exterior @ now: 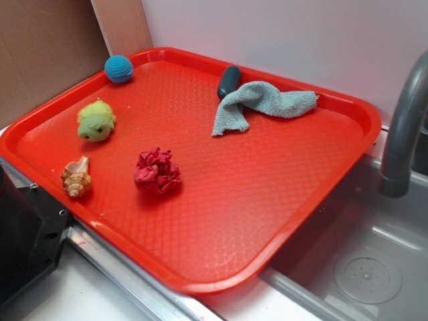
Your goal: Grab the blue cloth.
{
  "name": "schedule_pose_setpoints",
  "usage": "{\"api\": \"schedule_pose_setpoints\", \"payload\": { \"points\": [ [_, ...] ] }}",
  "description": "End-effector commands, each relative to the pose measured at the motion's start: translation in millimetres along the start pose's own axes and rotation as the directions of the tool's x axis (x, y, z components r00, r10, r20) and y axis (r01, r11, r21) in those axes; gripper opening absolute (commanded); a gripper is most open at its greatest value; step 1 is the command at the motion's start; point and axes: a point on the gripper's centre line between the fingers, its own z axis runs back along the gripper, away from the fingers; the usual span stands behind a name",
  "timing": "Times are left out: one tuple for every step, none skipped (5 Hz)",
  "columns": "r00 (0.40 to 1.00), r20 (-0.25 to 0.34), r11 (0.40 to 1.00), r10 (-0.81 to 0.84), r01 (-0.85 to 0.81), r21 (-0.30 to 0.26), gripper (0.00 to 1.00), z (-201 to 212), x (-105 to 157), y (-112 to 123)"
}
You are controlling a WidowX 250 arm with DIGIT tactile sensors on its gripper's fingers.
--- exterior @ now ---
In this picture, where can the tan spiral seashell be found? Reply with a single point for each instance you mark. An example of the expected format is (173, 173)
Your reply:
(76, 180)

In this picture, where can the brown cardboard panel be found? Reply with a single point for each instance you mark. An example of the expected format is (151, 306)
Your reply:
(49, 46)

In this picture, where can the grey sink faucet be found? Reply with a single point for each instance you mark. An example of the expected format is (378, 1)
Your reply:
(406, 146)

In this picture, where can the green plush toy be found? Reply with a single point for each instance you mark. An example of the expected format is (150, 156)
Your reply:
(96, 121)

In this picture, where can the crumpled red cloth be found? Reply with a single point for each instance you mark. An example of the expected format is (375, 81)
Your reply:
(155, 172)

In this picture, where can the round sink drain cover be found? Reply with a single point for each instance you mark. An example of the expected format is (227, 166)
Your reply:
(367, 277)

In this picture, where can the dark teal oval object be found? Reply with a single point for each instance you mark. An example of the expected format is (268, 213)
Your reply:
(229, 81)

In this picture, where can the red plastic tray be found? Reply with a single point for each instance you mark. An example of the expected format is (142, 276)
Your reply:
(241, 196)

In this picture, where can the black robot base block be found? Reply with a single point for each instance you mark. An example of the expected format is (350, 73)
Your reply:
(33, 227)

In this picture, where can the grey plastic sink basin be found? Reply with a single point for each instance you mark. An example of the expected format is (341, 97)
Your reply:
(356, 216)

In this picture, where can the light blue cloth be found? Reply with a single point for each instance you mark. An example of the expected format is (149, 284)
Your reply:
(260, 97)

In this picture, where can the blue crocheted ball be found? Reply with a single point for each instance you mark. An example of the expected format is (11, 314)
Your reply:
(118, 69)

